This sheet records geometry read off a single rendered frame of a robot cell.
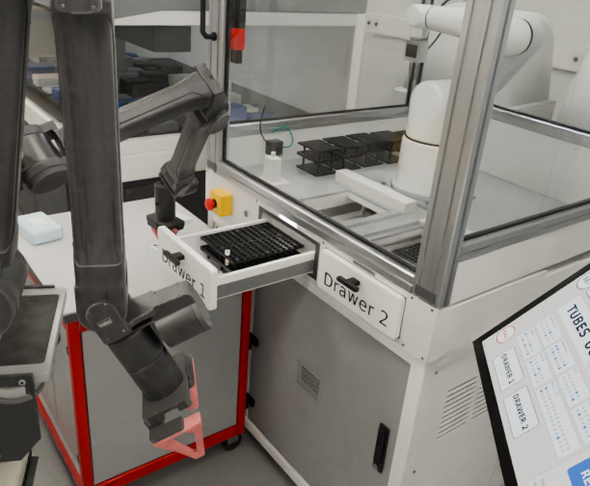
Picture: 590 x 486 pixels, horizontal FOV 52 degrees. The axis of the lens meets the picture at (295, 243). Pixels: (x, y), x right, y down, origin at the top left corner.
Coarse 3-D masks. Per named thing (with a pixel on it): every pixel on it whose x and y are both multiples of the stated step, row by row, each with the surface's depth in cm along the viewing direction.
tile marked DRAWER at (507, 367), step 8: (504, 352) 108; (512, 352) 106; (496, 360) 108; (504, 360) 106; (512, 360) 105; (496, 368) 106; (504, 368) 104; (512, 368) 103; (520, 368) 101; (496, 376) 105; (504, 376) 103; (512, 376) 102; (520, 376) 100; (504, 384) 102; (512, 384) 100
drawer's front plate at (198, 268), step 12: (168, 240) 159; (180, 240) 156; (180, 252) 154; (192, 252) 150; (168, 264) 162; (180, 264) 155; (192, 264) 150; (204, 264) 145; (180, 276) 157; (192, 276) 151; (204, 276) 145; (216, 276) 143; (204, 288) 147; (216, 288) 145; (204, 300) 148; (216, 300) 146
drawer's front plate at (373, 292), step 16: (320, 256) 158; (336, 256) 154; (320, 272) 160; (336, 272) 154; (352, 272) 149; (336, 288) 155; (368, 288) 145; (384, 288) 141; (352, 304) 152; (368, 304) 147; (384, 304) 142; (400, 304) 138; (368, 320) 148; (400, 320) 140
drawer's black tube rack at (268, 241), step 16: (256, 224) 175; (224, 240) 165; (240, 240) 165; (256, 240) 166; (272, 240) 167; (288, 240) 167; (208, 256) 167; (240, 256) 156; (256, 256) 157; (272, 256) 164
